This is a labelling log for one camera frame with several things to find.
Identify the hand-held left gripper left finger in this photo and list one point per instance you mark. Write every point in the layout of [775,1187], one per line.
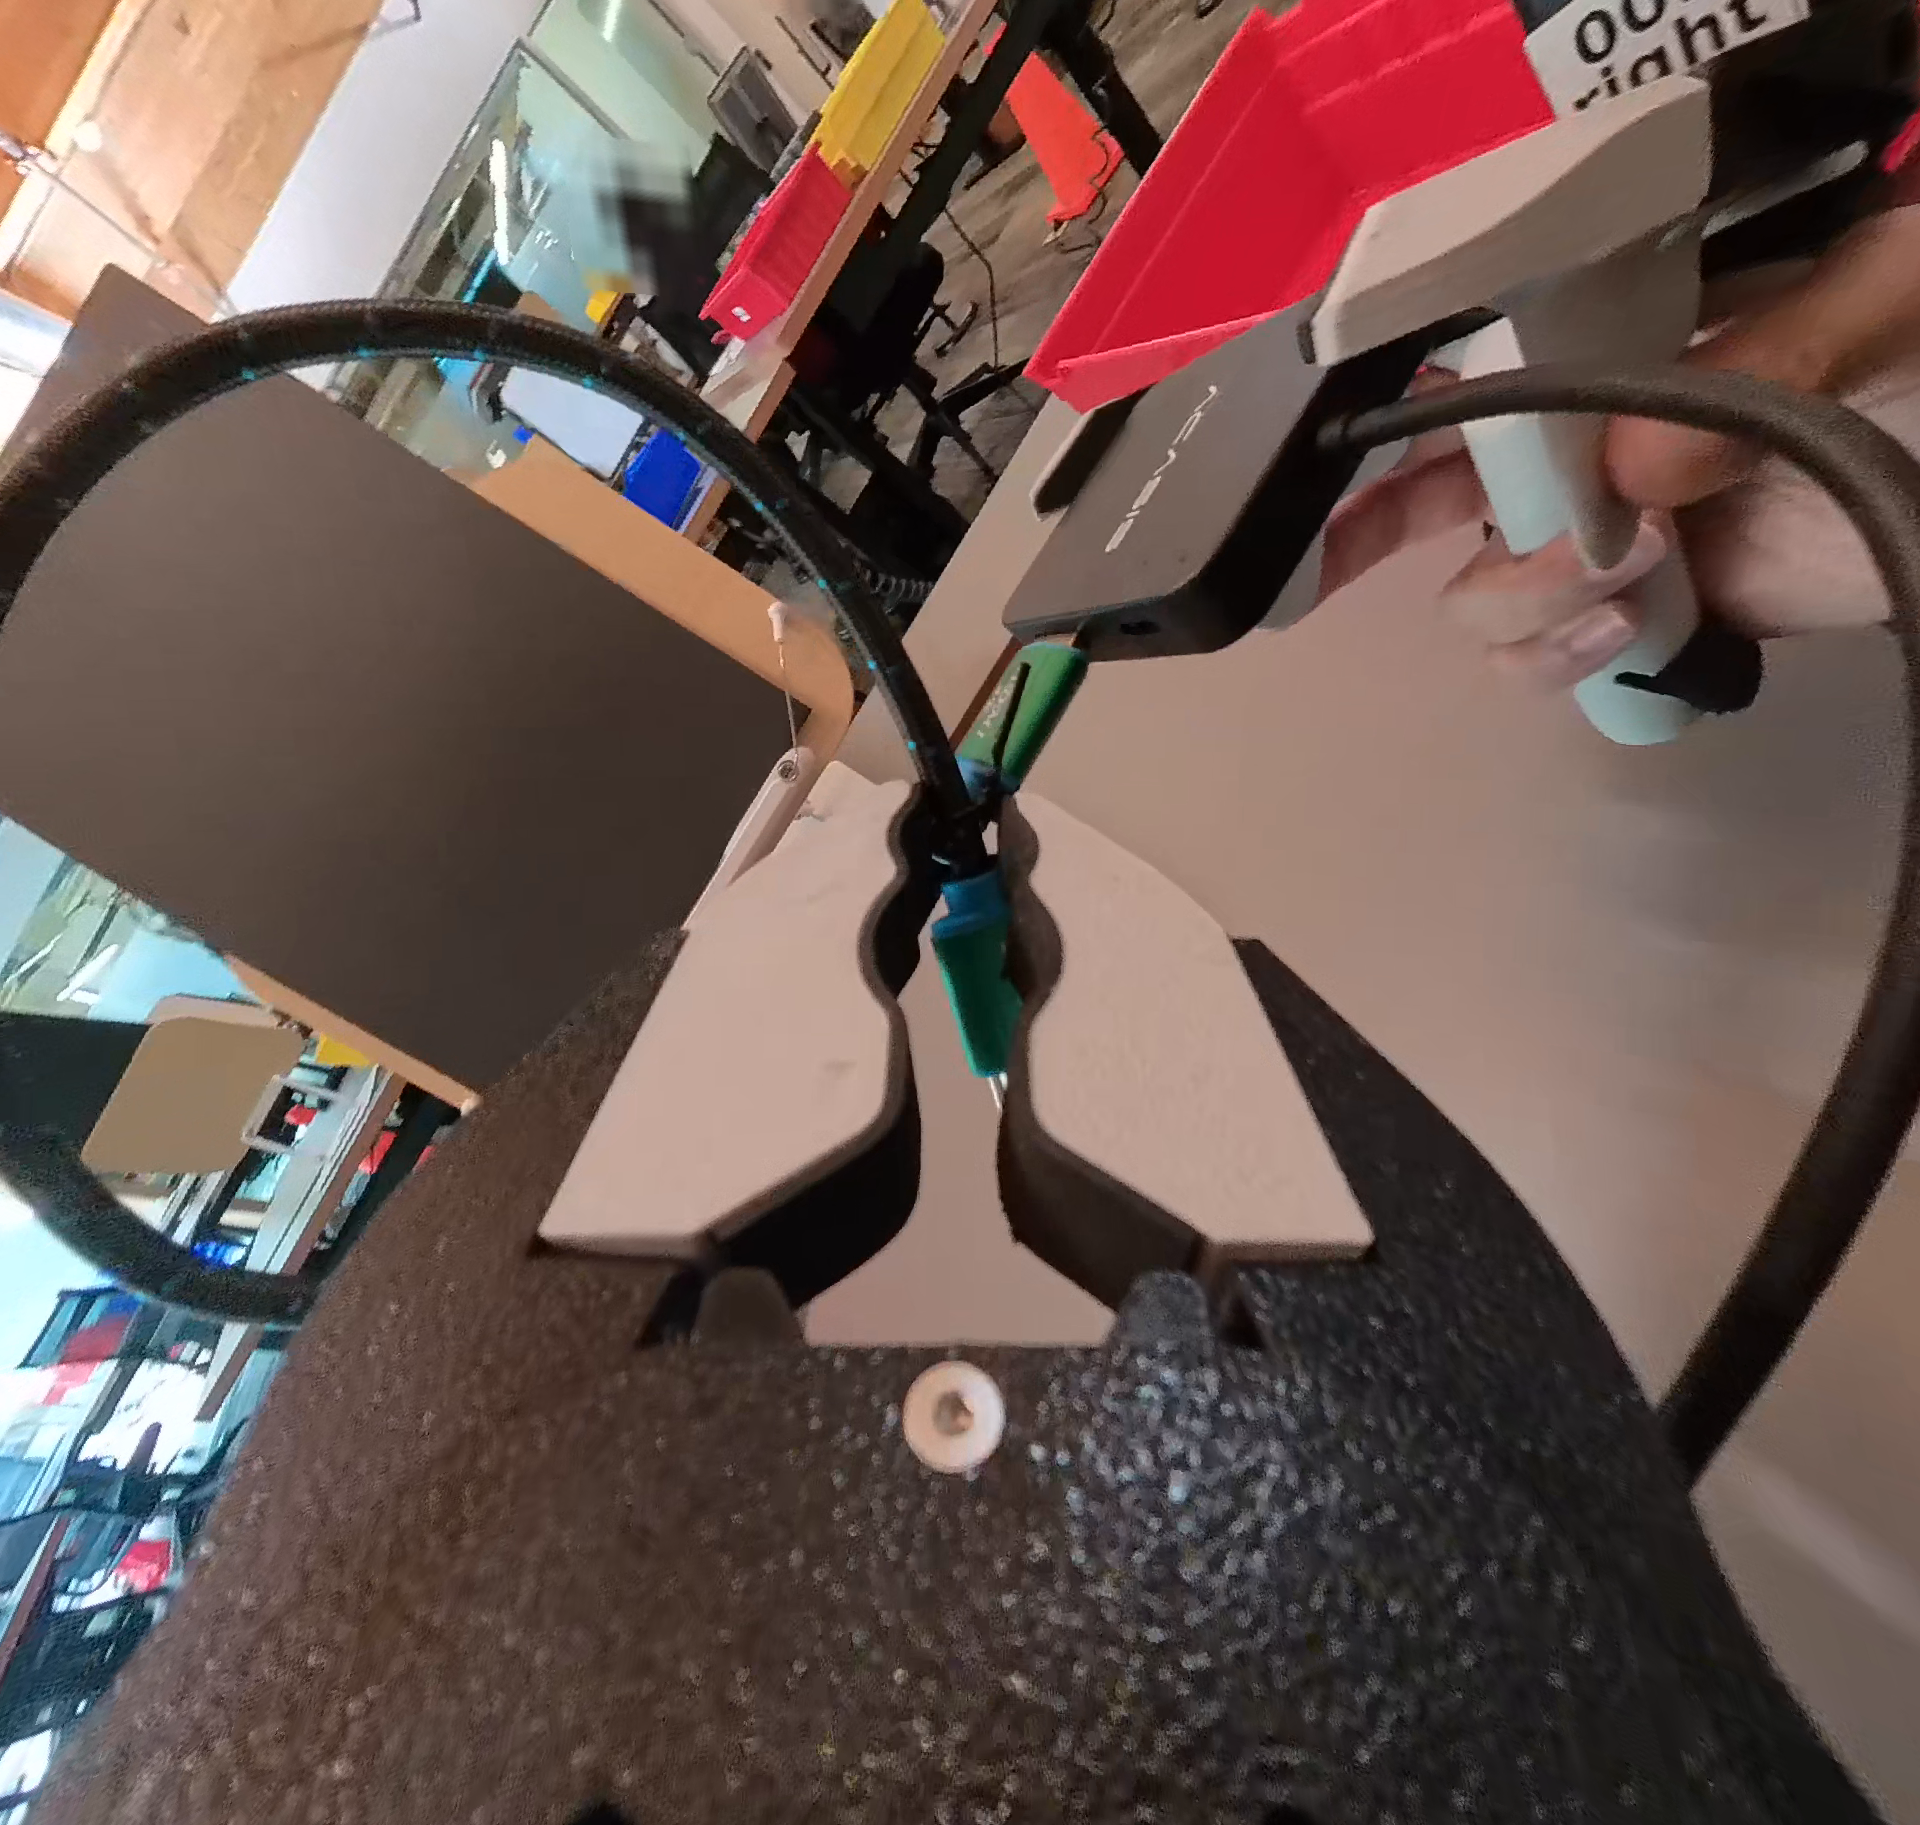
[718,1076]

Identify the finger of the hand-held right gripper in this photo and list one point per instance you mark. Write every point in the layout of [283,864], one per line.
[1303,589]
[1530,228]

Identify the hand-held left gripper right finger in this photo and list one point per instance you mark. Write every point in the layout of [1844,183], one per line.
[1184,1091]

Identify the black hub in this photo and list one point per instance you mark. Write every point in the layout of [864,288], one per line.
[1196,504]

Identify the red plastic bin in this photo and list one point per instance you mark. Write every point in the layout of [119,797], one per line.
[1196,250]

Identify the grey desk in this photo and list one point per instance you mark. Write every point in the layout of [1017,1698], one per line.
[1426,922]

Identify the person's right hand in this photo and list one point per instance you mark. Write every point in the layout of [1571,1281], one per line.
[1805,504]

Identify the white monitor stand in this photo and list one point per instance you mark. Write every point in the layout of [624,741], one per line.
[775,830]

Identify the black office chair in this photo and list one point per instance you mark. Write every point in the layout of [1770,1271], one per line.
[897,337]

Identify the orange traffic cone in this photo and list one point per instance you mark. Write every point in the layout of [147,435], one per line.
[1056,130]

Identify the tan rounded panel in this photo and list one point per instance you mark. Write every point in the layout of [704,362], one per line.
[191,1091]

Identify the long background table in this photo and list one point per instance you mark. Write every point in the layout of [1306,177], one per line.
[962,67]

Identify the blue storage bin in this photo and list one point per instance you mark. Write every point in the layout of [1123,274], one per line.
[671,478]

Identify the red plastic basket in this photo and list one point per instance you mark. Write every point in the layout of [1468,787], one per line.
[775,240]

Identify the yellow plastic bin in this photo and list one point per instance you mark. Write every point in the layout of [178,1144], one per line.
[874,79]

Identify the glass partition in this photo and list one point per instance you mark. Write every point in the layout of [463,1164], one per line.
[573,157]

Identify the dark screen with tan frame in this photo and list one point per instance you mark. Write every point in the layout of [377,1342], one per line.
[374,733]

